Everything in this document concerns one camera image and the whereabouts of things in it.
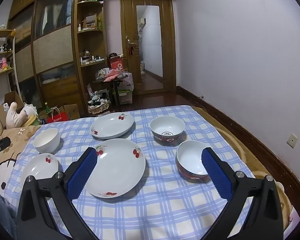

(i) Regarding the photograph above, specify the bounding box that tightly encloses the pink plastic bag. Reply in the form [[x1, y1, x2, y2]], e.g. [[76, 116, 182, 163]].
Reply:
[[103, 69, 122, 82]]

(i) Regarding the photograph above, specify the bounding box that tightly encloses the clear storage box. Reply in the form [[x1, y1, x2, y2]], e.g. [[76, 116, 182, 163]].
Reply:
[[112, 90, 133, 105]]

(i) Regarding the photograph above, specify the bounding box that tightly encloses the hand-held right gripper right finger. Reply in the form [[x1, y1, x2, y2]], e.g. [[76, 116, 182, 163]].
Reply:
[[201, 147, 285, 240]]

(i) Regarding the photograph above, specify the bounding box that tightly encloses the grey fleece cloth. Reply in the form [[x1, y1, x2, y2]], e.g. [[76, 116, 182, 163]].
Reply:
[[0, 181, 17, 240]]

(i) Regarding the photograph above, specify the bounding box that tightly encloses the wooden wardrobe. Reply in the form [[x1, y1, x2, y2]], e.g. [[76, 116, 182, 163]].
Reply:
[[7, 0, 88, 118]]

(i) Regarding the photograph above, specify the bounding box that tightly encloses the white cherry print plate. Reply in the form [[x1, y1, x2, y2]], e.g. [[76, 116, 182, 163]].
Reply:
[[84, 138, 146, 198], [90, 112, 135, 140]]

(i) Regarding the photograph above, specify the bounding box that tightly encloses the wooden corner shelf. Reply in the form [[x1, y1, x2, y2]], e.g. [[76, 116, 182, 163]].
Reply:
[[76, 0, 108, 115]]

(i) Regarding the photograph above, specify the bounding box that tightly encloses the wicker basket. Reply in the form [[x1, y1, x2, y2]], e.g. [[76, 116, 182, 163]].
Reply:
[[88, 99, 111, 115]]

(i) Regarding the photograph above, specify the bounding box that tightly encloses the white plastic bag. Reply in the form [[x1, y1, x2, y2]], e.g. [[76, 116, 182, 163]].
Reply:
[[119, 72, 135, 92]]

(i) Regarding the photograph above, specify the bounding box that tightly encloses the cardboard box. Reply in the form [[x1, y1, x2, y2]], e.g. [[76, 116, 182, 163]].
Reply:
[[4, 91, 24, 108], [62, 104, 81, 120]]

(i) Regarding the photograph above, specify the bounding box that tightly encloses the row of small figurines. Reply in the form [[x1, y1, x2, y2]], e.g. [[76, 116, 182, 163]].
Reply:
[[0, 40, 14, 74]]

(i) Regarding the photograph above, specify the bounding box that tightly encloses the plain white bowl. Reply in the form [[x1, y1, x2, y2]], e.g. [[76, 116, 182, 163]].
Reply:
[[33, 128, 60, 154]]

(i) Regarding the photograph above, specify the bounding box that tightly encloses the wooden door with mirror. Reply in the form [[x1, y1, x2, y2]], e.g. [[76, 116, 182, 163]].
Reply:
[[119, 0, 177, 96]]

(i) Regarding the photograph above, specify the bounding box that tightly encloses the brass door handle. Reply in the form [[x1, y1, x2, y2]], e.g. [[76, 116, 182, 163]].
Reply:
[[127, 38, 137, 55]]

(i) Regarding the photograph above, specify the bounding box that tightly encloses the blue checked cloth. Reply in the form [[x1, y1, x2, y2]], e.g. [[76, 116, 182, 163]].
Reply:
[[4, 105, 256, 240]]

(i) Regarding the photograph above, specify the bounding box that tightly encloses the white ceramic bowl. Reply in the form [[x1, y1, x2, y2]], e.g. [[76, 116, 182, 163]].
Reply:
[[150, 116, 186, 145]]

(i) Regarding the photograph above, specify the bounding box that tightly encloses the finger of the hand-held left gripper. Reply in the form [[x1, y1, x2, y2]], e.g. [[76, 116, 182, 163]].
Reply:
[[0, 136, 11, 167]]

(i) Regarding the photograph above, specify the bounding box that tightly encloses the red paper bag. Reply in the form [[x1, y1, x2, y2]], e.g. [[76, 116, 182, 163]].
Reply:
[[46, 107, 69, 124]]

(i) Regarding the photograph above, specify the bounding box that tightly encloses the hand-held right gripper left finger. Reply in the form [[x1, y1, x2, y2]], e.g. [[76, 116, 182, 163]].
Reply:
[[16, 147, 100, 240]]

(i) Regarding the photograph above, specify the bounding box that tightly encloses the pink white plush toy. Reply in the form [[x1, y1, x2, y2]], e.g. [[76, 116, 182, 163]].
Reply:
[[5, 101, 38, 130]]

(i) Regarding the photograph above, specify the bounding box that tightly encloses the wooden display shelf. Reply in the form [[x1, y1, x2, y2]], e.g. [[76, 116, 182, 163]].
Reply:
[[0, 29, 16, 78]]

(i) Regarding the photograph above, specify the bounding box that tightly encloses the small black table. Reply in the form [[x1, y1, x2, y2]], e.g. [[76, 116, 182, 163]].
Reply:
[[92, 77, 126, 106]]

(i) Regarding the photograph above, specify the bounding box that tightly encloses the small cherry print plate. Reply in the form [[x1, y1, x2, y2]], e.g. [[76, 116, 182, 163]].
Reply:
[[20, 153, 59, 188]]

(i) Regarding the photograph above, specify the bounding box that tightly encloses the wall socket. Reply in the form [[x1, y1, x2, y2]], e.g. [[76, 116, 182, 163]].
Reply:
[[287, 133, 299, 147]]

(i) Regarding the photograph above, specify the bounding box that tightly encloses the red box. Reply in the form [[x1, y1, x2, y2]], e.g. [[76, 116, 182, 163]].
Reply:
[[108, 56, 127, 72]]

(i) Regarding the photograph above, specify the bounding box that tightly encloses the red patterned porcelain bowl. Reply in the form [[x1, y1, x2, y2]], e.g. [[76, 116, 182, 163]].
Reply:
[[175, 140, 212, 183]]

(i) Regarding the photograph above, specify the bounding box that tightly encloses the pile of socks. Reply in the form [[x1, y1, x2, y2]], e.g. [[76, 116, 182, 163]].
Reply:
[[88, 89, 110, 105]]

